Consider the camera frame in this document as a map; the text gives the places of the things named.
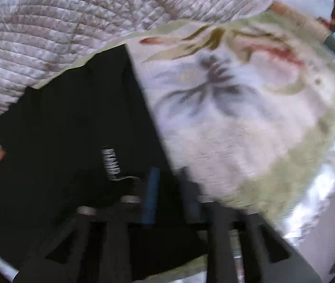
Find floral plush blanket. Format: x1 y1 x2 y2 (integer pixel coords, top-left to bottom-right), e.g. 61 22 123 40
0 11 335 283

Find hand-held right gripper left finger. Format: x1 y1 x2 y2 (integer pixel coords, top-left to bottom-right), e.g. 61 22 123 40
13 167 163 283

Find quilted leaf-print bedspread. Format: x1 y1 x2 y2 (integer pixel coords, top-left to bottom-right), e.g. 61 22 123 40
0 0 278 126

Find grey leaf-print bed sheet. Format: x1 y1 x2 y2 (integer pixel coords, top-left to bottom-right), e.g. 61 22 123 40
282 100 335 280

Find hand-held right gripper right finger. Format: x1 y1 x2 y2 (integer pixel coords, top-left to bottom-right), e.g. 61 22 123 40
177 167 323 283

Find black pants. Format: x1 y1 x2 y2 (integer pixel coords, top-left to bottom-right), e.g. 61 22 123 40
0 44 213 281

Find wooden bed frame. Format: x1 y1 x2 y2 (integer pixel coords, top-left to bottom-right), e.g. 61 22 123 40
272 0 335 33

